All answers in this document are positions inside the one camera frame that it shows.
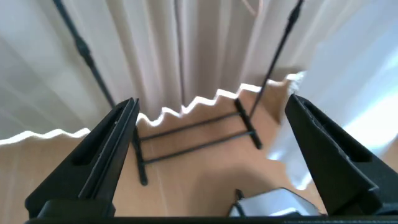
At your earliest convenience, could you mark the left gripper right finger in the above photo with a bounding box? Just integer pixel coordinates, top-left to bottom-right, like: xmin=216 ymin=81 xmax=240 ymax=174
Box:
xmin=284 ymin=94 xmax=398 ymax=216

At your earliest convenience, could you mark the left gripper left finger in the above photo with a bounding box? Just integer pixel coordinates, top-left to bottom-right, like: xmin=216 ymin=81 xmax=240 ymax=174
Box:
xmin=24 ymin=97 xmax=141 ymax=218

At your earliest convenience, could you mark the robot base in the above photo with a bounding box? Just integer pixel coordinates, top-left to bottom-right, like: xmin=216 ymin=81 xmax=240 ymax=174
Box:
xmin=228 ymin=186 xmax=322 ymax=218

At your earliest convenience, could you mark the black clothes rack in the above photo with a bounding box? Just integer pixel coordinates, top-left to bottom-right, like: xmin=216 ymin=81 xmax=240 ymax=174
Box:
xmin=52 ymin=0 xmax=305 ymax=187

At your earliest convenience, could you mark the beige curtain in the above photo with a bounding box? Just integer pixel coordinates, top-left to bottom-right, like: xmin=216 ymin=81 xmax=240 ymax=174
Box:
xmin=0 ymin=0 xmax=318 ymax=146

